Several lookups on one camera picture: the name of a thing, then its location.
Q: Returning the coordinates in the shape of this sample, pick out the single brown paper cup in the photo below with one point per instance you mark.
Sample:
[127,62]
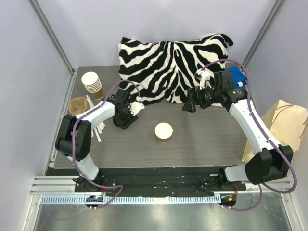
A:
[163,132]

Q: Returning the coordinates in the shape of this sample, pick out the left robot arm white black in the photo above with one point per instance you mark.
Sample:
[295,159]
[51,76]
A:
[74,136]

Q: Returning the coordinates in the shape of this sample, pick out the aluminium frame post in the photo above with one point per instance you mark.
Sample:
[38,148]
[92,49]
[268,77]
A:
[51,34]
[278,4]

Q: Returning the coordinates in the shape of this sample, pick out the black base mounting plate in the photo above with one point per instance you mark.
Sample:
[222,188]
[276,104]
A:
[155,181]

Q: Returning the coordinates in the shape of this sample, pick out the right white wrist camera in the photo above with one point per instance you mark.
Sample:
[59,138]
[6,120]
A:
[204,78]

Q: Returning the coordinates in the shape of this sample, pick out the stack of brown paper cups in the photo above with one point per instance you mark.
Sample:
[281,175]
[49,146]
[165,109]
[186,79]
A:
[92,84]

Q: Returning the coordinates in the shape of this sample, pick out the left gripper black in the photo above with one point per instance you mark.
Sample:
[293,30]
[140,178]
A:
[126,121]

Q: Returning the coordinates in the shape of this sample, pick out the white slotted cable duct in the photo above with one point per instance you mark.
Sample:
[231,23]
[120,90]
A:
[96,199]

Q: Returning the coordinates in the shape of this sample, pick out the zebra print pillow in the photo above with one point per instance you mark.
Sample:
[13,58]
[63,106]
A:
[165,70]

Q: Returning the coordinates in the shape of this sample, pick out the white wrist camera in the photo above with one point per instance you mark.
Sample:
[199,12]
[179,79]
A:
[204,78]
[136,106]

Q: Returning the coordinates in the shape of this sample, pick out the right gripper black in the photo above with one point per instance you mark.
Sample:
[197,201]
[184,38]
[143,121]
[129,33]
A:
[194,100]

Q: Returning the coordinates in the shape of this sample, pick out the white wrapped straws bundle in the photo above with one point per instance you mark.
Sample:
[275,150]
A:
[99,129]

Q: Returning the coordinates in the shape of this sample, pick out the brown cardboard cup carrier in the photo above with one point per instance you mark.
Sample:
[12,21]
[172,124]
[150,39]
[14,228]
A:
[78,105]

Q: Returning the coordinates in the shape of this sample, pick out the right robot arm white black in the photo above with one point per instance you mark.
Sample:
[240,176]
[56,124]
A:
[270,158]

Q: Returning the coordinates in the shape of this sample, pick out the blue cloth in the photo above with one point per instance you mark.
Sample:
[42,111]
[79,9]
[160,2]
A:
[238,77]

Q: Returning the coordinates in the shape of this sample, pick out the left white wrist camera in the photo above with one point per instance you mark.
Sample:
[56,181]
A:
[136,106]

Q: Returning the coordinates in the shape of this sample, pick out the brown paper bag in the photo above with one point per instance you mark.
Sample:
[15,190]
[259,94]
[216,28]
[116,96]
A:
[287,123]

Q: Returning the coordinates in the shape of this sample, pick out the right aluminium frame post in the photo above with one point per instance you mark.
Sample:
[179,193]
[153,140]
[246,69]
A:
[278,4]

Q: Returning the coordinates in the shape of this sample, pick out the left aluminium frame post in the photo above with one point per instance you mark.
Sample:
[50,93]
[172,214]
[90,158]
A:
[51,34]

